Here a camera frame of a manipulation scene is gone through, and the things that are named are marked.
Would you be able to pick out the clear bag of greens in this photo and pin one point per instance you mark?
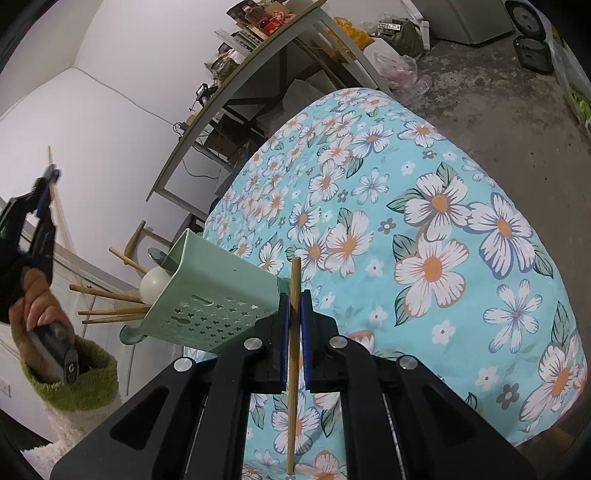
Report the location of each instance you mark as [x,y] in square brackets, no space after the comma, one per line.
[579,104]

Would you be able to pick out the white ceramic spoon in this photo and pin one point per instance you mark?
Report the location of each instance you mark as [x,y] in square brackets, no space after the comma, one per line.
[153,285]

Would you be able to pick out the silver refrigerator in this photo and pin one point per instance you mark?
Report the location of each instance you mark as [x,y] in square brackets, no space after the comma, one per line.
[466,18]

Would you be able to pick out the person's left forearm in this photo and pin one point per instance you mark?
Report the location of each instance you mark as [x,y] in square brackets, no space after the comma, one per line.
[87,383]

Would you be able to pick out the clear bag with pink contents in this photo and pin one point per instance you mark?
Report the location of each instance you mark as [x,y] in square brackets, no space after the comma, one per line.
[401,74]

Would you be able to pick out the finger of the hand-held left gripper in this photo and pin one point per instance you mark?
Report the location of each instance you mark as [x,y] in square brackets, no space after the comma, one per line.
[42,203]
[53,175]

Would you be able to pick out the long grey table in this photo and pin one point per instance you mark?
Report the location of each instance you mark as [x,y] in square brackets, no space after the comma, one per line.
[214,99]

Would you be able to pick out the black rice cooker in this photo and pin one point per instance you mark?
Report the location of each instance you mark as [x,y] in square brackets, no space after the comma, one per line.
[531,46]

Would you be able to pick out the wooden chair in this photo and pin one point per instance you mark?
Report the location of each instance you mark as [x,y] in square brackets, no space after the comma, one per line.
[135,237]

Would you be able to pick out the glass jar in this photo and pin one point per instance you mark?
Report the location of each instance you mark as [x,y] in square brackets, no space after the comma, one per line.
[225,67]

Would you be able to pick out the long wooden chopstick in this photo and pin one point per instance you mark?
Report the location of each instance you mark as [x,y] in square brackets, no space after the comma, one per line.
[62,217]
[293,415]

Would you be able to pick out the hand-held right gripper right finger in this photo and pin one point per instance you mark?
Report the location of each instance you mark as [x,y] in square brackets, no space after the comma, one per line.
[307,341]

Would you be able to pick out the brown carton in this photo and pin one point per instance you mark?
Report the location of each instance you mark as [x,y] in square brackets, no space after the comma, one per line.
[226,141]

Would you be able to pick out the white box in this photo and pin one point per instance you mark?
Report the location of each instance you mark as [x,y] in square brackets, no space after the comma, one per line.
[425,34]

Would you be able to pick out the person's left hand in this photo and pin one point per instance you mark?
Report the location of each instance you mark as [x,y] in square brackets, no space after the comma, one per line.
[32,300]

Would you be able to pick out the green utensil holder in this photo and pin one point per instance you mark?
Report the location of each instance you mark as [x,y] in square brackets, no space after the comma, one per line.
[207,286]

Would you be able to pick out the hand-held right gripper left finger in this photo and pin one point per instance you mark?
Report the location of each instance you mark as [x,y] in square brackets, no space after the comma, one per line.
[285,341]

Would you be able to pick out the small metal spoon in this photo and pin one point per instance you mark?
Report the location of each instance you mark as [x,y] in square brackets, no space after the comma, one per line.
[161,257]

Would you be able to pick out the green bag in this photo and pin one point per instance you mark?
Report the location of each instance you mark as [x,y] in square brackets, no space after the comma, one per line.
[404,37]

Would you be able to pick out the yellow plastic bag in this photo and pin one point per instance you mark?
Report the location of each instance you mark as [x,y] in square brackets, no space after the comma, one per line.
[346,34]

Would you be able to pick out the bundle of wooden chopsticks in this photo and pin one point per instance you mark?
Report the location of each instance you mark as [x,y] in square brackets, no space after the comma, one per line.
[115,314]

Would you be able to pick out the floral blue blanket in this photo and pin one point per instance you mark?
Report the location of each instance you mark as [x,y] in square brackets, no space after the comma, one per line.
[415,230]

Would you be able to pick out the black power adapter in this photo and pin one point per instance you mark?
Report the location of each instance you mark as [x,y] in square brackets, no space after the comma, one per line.
[178,127]

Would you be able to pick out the red oil bottle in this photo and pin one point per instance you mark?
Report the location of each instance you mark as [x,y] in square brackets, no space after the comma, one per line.
[263,16]

